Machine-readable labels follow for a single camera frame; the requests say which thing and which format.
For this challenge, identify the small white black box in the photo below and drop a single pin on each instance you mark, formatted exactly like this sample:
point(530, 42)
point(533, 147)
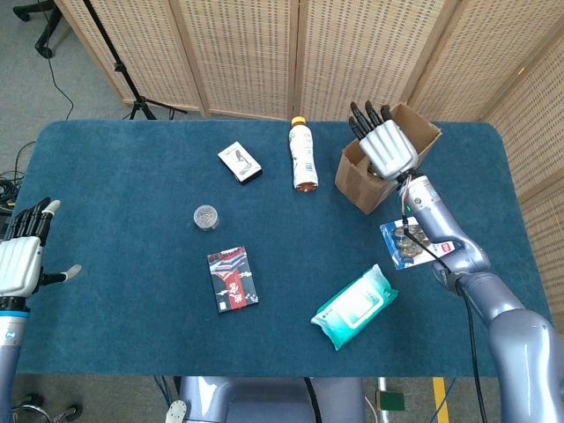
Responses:
point(238, 161)

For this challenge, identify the blue carpet table mat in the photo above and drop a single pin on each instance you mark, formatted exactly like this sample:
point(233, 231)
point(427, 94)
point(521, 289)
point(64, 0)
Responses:
point(132, 185)

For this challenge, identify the green block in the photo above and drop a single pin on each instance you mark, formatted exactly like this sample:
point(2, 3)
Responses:
point(392, 400)

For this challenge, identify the white bottle with yellow cap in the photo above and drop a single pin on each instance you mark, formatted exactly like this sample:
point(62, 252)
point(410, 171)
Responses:
point(302, 154)

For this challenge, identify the teal wet wipes pack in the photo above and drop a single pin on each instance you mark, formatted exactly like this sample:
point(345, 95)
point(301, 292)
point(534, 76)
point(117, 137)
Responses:
point(352, 308)

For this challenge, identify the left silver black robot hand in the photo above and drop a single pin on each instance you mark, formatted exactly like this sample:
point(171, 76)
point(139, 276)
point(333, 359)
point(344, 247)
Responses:
point(20, 264)

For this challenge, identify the blue blister pack card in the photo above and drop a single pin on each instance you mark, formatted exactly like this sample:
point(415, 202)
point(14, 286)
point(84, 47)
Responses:
point(396, 247)

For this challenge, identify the open brown cardboard box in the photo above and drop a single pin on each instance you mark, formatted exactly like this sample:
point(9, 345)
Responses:
point(357, 189)

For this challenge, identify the wicker folding screen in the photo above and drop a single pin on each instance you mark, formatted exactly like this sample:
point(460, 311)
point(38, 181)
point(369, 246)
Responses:
point(242, 53)

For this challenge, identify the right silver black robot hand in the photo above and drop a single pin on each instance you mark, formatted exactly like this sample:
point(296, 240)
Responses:
point(390, 147)

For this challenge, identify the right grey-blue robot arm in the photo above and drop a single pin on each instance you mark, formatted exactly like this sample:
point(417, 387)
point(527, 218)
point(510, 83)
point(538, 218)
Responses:
point(506, 299)

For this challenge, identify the black tripod stand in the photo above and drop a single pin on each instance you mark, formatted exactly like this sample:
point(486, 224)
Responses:
point(116, 66)

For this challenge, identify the black caster wheels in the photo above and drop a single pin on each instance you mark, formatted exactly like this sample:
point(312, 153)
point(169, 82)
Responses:
point(66, 413)

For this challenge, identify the grey-blue robot torso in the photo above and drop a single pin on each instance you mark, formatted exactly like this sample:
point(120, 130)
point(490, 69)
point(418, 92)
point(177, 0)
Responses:
point(264, 401)

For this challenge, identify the black office chair base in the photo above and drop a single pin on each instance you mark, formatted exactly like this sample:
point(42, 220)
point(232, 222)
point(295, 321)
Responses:
point(46, 31)

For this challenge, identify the red black card pack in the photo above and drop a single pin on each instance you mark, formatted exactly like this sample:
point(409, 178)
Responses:
point(231, 279)

